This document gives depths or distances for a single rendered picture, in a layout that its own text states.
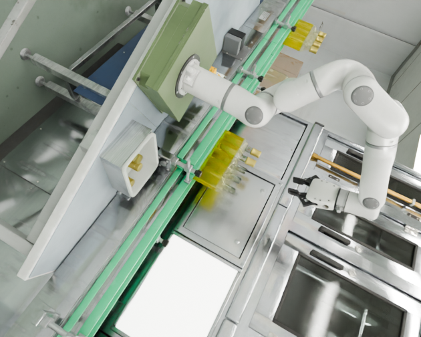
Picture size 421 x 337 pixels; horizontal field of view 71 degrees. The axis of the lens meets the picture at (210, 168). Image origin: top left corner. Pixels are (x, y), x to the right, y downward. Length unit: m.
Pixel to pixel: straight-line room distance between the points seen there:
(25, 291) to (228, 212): 0.87
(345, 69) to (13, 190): 1.41
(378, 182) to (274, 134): 0.82
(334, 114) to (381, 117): 5.48
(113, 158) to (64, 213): 0.22
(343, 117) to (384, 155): 5.41
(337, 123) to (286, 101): 5.33
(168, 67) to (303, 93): 0.40
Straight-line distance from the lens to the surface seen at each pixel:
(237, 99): 0.96
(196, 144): 1.22
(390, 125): 0.90
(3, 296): 1.45
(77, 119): 1.73
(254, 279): 1.32
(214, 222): 1.35
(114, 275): 1.14
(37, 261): 1.06
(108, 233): 1.16
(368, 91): 0.86
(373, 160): 1.00
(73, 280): 1.14
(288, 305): 1.38
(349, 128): 6.28
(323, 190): 1.14
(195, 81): 1.00
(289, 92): 0.93
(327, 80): 0.92
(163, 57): 0.95
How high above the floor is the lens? 1.22
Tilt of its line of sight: 10 degrees down
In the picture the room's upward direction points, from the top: 117 degrees clockwise
